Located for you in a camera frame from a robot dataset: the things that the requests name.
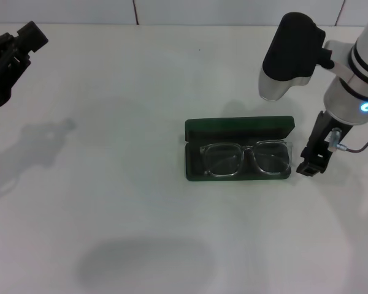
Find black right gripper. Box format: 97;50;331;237
296;110;352;178

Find clear frame glasses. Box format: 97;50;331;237
199;139;294;178

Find green glasses case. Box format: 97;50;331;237
185;115;296;182

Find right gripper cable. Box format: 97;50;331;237
330;127;368;153

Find right wrist camera housing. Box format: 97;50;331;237
258;12;335;102

